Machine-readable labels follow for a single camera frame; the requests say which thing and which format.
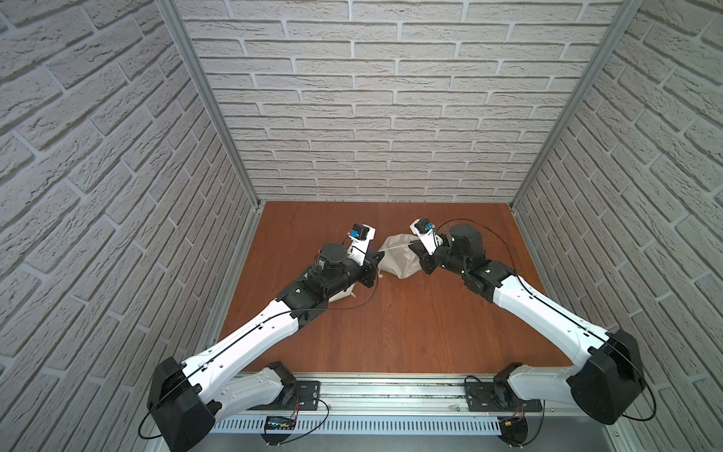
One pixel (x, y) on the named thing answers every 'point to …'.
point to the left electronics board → (278, 429)
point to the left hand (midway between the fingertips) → (380, 243)
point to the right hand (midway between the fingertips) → (409, 245)
